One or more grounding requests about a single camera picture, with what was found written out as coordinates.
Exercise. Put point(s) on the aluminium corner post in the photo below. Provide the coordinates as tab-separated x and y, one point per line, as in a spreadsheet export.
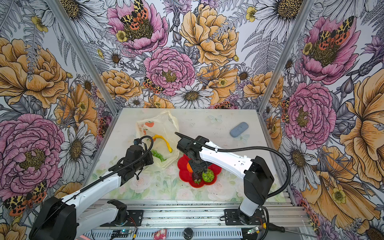
69	30
291	40

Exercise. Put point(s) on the dark brown fruit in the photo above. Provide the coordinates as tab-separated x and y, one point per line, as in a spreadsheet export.
197	178

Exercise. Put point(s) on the right aluminium corner post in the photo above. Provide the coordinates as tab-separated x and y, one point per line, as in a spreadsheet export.
291	40

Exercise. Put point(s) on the cream plastic bag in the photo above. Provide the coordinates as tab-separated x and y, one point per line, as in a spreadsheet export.
162	129

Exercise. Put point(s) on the green grapes bunch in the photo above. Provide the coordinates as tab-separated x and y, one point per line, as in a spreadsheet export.
158	155

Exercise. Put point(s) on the red flower-shaped plate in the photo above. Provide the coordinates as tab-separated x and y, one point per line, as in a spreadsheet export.
185	176

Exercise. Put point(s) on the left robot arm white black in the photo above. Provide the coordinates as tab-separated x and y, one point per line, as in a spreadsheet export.
68	218

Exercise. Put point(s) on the black round knob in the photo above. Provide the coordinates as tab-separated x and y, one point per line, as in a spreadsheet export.
188	233

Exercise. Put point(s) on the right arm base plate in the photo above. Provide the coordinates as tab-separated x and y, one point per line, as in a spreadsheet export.
234	217

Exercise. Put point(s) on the orange fake fruit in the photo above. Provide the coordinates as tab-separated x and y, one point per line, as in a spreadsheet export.
189	169

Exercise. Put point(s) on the aluminium rail frame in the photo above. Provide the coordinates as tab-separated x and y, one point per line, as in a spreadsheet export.
183	214

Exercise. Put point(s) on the grey-blue oval case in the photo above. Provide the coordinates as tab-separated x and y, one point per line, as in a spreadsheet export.
239	129

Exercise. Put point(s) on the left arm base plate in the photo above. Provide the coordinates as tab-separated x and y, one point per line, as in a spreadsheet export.
132	218

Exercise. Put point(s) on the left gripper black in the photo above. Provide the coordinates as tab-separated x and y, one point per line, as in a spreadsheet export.
149	161

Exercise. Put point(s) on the yellow banana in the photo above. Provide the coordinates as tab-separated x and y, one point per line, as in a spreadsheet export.
161	144

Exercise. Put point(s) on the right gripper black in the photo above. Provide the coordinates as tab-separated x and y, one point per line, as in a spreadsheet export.
194	167

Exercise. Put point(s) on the left aluminium corner post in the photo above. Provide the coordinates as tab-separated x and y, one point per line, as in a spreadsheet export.
69	30

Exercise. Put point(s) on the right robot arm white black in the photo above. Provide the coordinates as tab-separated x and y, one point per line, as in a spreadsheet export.
255	173

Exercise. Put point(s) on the pink white small object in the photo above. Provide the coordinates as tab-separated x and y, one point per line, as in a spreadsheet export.
160	234

